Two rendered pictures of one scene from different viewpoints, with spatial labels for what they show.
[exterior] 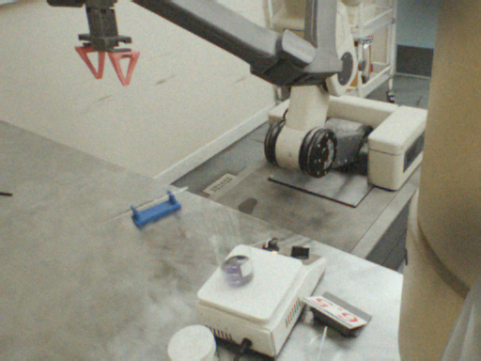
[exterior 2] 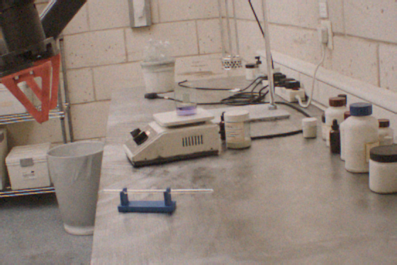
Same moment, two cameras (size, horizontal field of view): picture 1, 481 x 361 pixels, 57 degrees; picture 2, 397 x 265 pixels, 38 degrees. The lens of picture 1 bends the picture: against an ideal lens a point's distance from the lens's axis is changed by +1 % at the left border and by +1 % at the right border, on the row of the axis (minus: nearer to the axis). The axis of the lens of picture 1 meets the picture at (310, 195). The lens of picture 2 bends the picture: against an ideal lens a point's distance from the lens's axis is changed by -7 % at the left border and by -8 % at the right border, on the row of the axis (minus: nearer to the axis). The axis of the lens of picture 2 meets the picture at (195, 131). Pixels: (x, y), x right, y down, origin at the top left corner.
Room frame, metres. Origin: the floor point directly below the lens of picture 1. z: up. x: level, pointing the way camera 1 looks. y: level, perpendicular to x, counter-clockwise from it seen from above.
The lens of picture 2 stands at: (1.33, 1.15, 1.10)
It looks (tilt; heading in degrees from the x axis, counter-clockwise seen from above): 12 degrees down; 229
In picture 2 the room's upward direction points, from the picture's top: 5 degrees counter-clockwise
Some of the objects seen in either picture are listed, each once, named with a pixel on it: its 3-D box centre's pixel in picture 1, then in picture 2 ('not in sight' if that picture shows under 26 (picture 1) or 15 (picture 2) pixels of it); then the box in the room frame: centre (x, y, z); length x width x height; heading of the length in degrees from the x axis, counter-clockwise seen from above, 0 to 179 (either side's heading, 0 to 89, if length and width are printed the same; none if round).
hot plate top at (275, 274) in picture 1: (251, 279); (183, 116); (0.45, 0.10, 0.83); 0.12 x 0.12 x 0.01; 63
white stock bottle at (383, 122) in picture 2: not in sight; (382, 140); (0.29, 0.54, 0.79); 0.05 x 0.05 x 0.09
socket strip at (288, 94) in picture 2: not in sight; (281, 86); (-0.27, -0.21, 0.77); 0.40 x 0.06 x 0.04; 55
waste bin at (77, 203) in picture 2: not in sight; (82, 188); (-0.12, -1.45, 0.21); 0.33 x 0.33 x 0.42
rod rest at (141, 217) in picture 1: (154, 206); (145, 199); (0.75, 0.33, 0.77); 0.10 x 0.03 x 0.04; 125
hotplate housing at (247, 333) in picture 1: (263, 288); (174, 137); (0.47, 0.09, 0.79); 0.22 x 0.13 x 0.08; 153
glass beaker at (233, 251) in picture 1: (233, 259); (186, 100); (0.45, 0.12, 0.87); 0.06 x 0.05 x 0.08; 73
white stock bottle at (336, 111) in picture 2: not in sight; (337, 121); (0.23, 0.38, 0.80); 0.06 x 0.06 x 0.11
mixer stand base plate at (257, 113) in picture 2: not in sight; (232, 115); (0.11, -0.09, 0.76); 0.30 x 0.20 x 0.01; 145
